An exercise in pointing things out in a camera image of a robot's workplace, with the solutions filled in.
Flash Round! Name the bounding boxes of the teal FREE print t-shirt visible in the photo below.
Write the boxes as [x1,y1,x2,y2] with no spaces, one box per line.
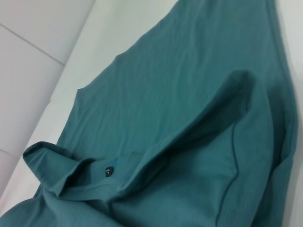
[0,0,299,227]

